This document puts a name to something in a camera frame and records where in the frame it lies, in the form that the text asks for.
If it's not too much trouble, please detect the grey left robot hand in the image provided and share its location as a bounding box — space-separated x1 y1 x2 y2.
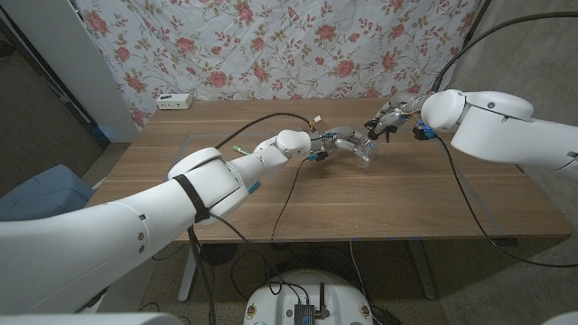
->
310 125 374 163

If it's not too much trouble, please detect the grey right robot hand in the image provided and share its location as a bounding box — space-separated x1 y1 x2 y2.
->
364 92 430 141

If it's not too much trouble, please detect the black trigger pump top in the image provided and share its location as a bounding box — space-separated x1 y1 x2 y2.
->
366 121 398 142

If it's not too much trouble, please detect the clear plastic spray bottle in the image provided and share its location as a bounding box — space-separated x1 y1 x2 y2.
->
356 137 380 169

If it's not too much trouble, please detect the floral backdrop cloth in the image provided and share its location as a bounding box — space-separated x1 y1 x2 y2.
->
74 0 484 130

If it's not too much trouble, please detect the black backdrop pole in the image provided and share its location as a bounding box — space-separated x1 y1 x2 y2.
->
460 0 493 44

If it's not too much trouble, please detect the grey table leg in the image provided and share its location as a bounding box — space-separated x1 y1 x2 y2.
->
406 239 438 301

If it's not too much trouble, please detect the white power strip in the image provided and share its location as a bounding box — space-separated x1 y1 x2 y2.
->
156 93 194 111

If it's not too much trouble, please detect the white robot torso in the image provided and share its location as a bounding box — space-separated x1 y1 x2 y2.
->
243 269 375 325

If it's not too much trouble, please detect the black power adapter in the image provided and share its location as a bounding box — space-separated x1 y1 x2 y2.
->
369 305 401 325

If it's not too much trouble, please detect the white table leg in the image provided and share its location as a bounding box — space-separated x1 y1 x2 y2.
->
178 243 203 302

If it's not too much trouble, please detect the thin black left wrist cable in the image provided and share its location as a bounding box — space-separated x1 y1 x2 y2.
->
269 157 311 245

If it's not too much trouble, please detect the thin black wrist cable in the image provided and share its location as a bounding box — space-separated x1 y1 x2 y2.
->
269 157 311 245
435 137 578 268

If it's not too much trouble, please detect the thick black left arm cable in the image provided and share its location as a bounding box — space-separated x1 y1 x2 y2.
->
214 111 317 150

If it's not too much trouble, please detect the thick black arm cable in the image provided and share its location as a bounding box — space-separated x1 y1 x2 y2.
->
214 111 317 150
431 11 578 94

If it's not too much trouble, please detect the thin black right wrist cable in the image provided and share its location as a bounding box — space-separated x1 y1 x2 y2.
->
435 137 578 268

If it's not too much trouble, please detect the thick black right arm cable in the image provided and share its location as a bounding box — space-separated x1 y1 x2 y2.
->
431 11 578 94

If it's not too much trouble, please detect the grey floor cable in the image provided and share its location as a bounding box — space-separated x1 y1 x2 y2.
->
349 240 378 317

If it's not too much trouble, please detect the white wall panel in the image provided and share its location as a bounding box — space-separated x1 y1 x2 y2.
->
0 0 140 144

